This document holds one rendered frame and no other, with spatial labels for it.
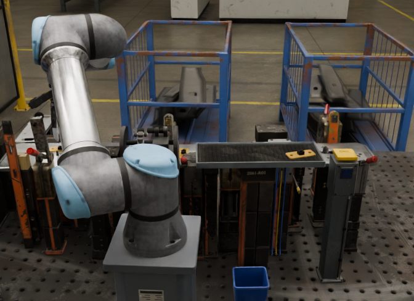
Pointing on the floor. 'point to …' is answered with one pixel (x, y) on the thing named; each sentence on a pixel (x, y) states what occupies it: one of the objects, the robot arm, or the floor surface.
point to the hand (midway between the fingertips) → (58, 134)
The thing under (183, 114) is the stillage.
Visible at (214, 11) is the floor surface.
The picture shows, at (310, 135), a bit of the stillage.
